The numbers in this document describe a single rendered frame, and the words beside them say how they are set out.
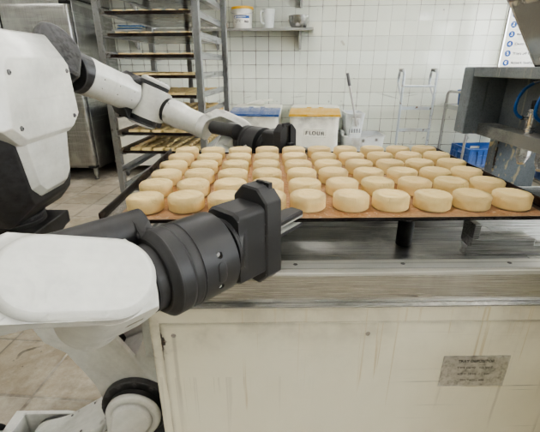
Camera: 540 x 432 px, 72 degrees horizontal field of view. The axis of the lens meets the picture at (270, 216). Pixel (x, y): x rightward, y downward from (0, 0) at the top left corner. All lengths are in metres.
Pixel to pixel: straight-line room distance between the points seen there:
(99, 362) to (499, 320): 0.73
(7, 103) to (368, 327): 0.62
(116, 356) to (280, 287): 0.41
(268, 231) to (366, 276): 0.22
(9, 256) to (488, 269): 0.59
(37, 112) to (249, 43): 4.14
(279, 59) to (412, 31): 1.50
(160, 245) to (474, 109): 0.90
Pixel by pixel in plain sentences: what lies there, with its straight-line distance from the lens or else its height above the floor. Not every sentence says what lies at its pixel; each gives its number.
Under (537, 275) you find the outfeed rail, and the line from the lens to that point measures 0.70.
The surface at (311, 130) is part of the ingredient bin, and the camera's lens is 4.09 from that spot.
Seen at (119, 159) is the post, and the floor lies 0.74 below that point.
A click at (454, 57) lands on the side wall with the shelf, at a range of 4.99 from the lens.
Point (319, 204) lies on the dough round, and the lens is 0.51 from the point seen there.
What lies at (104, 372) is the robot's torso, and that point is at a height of 0.60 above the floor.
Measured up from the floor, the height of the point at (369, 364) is 0.73.
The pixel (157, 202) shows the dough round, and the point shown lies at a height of 1.01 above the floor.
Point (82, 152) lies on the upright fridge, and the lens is 4.52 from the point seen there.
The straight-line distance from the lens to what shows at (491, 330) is 0.71.
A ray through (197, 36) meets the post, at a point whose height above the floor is 1.31.
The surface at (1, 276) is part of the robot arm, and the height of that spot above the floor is 1.05.
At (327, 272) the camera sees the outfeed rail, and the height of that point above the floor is 0.89.
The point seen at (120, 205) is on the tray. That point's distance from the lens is 0.58.
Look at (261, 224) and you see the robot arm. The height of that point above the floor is 1.02.
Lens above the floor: 1.18
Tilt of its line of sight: 22 degrees down
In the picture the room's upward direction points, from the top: straight up
